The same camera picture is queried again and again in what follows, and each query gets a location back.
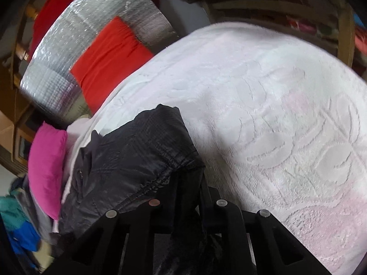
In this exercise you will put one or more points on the pink pillow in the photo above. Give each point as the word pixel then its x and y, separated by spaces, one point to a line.
pixel 47 166

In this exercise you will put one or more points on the orange pillow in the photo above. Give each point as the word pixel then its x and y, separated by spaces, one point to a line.
pixel 109 63

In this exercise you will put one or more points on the teal garment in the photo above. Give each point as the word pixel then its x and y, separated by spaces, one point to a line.
pixel 13 209

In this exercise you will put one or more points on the wooden chair frame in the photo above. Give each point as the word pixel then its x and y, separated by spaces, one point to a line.
pixel 345 34

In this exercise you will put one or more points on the black jacket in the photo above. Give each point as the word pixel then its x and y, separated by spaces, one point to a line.
pixel 129 160

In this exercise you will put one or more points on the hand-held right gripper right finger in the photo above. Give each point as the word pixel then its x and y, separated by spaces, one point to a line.
pixel 229 223

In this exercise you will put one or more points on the white embossed blanket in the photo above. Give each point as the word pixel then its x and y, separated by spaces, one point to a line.
pixel 258 114

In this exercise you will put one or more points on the white pillow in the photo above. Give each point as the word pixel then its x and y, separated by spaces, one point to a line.
pixel 75 133

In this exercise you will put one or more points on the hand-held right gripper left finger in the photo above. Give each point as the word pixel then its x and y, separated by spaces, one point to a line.
pixel 137 229

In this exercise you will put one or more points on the grey garment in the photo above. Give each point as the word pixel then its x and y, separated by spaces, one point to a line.
pixel 37 214

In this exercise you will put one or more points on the silver foil mat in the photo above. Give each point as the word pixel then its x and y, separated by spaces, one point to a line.
pixel 51 71

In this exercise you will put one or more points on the red cloth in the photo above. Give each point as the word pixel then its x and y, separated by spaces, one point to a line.
pixel 54 8

